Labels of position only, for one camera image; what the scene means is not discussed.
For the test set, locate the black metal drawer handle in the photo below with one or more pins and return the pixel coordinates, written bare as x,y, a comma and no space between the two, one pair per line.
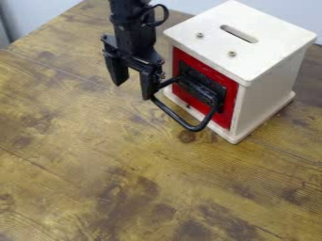
185,106

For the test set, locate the metal screw on cabinet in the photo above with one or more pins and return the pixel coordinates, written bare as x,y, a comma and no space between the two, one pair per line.
232,53
201,35

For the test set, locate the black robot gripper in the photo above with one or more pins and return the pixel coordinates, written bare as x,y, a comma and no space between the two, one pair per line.
130,47

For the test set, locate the white wooden cabinet box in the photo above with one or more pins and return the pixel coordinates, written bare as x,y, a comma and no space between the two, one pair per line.
270,47

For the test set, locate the red wooden drawer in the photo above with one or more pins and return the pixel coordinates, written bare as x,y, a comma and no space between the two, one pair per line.
221,118

